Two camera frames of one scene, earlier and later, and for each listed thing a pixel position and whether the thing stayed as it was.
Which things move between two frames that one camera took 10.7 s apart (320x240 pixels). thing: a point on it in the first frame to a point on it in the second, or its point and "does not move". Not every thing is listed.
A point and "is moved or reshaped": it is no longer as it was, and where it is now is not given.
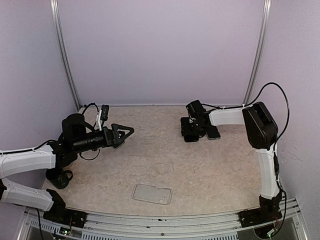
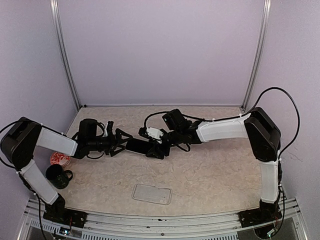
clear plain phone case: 149,193 does not move
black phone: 118,143 is moved or reshaped
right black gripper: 202,132 to 157,149
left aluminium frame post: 53,4 does not move
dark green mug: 59,178 does not move
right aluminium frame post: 266,6 does not move
